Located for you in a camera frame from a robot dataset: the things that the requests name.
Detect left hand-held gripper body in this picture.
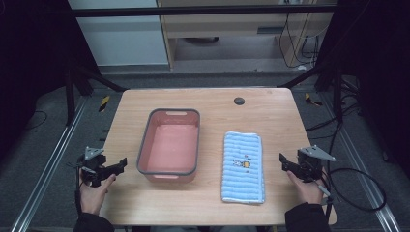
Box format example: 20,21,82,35
76,146,114,189

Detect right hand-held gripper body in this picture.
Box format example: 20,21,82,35
289,145,337,184

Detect blue striped towel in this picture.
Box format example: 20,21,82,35
220,130,266,205

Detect pink plastic basin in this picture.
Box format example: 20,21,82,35
136,108,201,184

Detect person's right hand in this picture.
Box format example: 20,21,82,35
286,169,327,205

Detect person's left hand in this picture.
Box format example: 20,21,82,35
78,169,117,217

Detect yellow black striped tape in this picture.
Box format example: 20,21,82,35
98,95,111,113
304,92,323,107

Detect black metal stand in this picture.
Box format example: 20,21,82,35
277,62,344,124
64,59,129,127

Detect white cabinet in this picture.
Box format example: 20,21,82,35
67,0,170,67

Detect wooden desk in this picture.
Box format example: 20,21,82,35
156,0,337,71

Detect black crossbar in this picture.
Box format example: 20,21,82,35
69,4,337,18

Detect aluminium rail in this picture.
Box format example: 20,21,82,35
320,91,402,232
9,96,89,232

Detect thin black cable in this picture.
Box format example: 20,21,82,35
25,110,48,131

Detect hanging black cables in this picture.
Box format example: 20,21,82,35
278,0,323,71

